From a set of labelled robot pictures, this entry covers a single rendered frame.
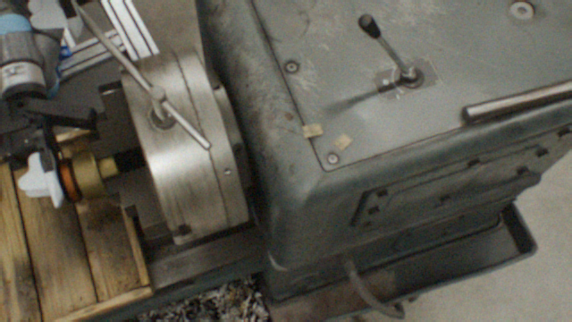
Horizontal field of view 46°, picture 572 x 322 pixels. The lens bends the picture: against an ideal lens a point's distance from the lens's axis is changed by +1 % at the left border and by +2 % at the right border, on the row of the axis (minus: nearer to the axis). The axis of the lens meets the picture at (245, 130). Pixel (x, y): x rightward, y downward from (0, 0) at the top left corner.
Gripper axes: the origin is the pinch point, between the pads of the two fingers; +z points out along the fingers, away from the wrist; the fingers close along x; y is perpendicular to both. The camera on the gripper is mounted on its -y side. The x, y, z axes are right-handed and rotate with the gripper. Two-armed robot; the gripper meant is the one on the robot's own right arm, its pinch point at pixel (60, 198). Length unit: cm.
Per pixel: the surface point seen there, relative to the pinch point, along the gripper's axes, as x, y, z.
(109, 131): 4.5, -10.4, -6.5
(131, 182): 0.5, -11.4, 1.2
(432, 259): -56, -69, 20
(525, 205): -110, -122, 6
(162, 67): 11.9, -21.3, -10.7
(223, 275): -39.0, -21.3, 11.8
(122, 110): 6.7, -13.5, -8.3
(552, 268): -110, -120, 26
